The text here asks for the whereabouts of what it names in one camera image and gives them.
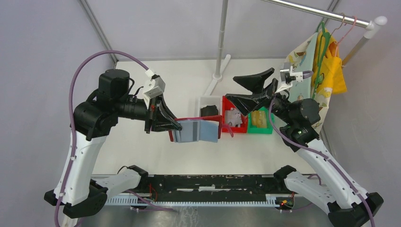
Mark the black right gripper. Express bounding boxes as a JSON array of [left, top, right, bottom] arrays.
[[225, 67, 294, 124]]

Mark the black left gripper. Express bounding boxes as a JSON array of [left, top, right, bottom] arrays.
[[115, 92, 183, 133]]

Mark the red leather card holder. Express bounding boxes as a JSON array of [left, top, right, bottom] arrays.
[[168, 115, 234, 143]]

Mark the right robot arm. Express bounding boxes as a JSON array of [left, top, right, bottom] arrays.
[[226, 68, 384, 227]]

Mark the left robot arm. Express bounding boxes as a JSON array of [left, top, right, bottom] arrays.
[[44, 69, 182, 218]]

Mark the gold cards stack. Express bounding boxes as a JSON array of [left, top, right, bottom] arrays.
[[251, 110, 268, 128]]

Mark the white cards stack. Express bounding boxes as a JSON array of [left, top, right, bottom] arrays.
[[225, 107, 243, 127]]

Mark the black cards stack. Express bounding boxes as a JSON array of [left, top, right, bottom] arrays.
[[200, 105, 219, 117]]

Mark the red plastic bin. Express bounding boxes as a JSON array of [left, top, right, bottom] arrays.
[[222, 96, 248, 134]]

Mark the green plastic bin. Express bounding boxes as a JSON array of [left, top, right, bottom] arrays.
[[247, 107, 273, 134]]

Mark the white plastic bin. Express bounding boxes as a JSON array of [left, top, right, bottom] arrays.
[[196, 96, 223, 117]]

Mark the patterned cream cloth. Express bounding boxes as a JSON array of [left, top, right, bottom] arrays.
[[285, 33, 332, 133]]

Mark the yellow garment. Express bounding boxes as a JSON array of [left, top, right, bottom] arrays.
[[311, 32, 347, 95]]

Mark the green hanger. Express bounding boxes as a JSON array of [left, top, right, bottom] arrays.
[[311, 22, 331, 99]]

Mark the pink hanger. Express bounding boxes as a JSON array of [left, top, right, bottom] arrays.
[[334, 16, 357, 57]]

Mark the small circuit board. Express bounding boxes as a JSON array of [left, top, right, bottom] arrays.
[[275, 198, 295, 211]]

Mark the metal clothes rack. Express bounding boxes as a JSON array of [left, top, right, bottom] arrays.
[[203, 0, 388, 96]]

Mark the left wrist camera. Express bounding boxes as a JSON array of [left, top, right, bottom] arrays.
[[142, 69, 166, 108]]

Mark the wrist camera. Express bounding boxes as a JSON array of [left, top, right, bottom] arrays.
[[276, 62, 304, 93], [142, 69, 166, 108]]

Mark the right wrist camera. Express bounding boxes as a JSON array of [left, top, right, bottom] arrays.
[[276, 62, 304, 93]]

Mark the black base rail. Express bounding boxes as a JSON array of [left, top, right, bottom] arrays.
[[134, 175, 292, 202]]

